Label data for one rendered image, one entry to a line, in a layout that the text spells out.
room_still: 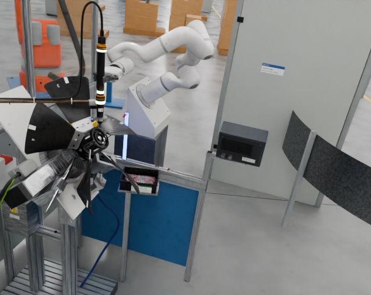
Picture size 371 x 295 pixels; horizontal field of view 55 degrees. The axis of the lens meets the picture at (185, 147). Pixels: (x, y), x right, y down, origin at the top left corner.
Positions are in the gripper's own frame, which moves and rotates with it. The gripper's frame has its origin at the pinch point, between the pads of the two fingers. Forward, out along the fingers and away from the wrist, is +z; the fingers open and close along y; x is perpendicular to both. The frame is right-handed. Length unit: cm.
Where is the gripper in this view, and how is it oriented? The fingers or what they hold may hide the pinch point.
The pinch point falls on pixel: (100, 78)
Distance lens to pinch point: 179.3
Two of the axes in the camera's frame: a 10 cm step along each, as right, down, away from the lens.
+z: -2.6, 4.0, -8.8
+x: 1.3, -8.9, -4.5
